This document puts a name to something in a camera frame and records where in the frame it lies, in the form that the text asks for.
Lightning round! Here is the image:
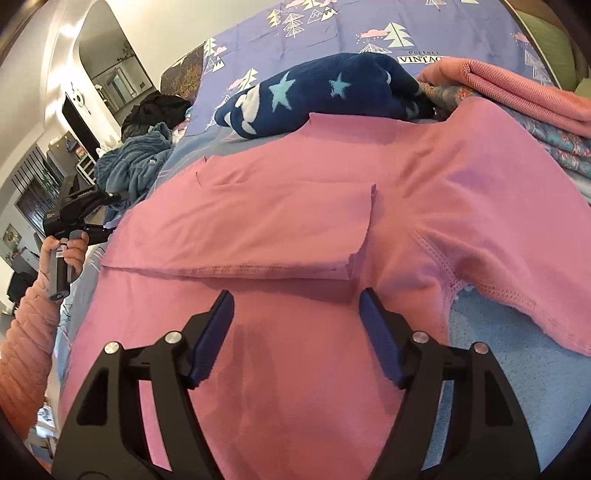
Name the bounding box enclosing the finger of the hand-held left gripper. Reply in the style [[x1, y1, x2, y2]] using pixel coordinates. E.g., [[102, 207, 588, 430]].
[[85, 224, 117, 243], [97, 190, 132, 214]]

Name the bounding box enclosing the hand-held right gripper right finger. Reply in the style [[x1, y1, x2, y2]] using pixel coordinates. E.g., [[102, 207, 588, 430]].
[[359, 287, 541, 480]]

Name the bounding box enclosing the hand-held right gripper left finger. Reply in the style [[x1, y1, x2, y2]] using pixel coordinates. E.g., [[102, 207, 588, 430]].
[[52, 290, 235, 480]]

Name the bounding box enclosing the pink shirt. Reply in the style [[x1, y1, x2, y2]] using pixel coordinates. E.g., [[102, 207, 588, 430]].
[[58, 99, 591, 480]]

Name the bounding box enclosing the person's left hand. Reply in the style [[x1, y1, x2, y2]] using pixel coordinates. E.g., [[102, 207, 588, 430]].
[[41, 231, 89, 283]]

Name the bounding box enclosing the blue-grey fleece garment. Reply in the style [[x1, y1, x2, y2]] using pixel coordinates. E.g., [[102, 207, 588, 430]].
[[95, 122, 175, 212]]

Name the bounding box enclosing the black television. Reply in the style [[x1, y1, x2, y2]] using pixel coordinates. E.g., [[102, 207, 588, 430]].
[[61, 92, 96, 142]]

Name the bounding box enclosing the black cloth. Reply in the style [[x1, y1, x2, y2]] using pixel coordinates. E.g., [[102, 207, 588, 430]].
[[121, 92, 192, 139]]

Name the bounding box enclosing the dark floral pillow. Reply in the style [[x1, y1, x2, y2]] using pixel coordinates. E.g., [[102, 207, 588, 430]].
[[161, 53, 206, 100]]

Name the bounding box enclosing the blue striped blanket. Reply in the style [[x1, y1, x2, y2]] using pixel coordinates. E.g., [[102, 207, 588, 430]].
[[55, 122, 591, 480]]

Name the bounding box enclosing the navy star print fleece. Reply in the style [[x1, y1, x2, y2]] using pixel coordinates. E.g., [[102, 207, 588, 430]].
[[215, 53, 437, 139]]

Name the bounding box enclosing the floral folded cloth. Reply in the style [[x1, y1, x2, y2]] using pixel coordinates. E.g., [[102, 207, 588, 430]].
[[422, 83, 591, 178]]

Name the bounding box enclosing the purple tree-print pillow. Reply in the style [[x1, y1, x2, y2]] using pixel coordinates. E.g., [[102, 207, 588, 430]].
[[185, 0, 561, 136]]

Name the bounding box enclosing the coral folded cloth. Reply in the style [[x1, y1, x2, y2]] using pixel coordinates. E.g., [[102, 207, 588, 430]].
[[418, 58, 591, 134]]

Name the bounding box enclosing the green sofa cushion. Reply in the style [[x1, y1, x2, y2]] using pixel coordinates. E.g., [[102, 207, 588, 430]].
[[515, 9, 579, 91]]

